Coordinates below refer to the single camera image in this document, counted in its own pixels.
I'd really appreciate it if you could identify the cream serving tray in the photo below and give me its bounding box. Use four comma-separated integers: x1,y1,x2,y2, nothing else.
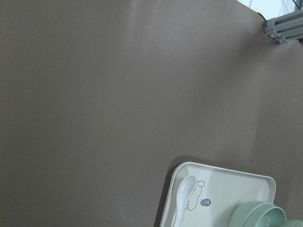
159,162,276,227

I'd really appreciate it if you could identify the white plastic spoon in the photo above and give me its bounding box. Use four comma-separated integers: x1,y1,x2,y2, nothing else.
172,175,196,227

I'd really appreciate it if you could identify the aluminium frame post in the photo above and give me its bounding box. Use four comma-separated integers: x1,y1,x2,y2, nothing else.
264,9,303,44

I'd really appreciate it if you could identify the green bowl on tray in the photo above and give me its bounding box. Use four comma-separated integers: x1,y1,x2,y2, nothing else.
228,201,274,227

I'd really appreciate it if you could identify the green bowl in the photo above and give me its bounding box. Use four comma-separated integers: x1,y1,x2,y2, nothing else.
245,204,286,227
280,220,303,227
228,201,274,227

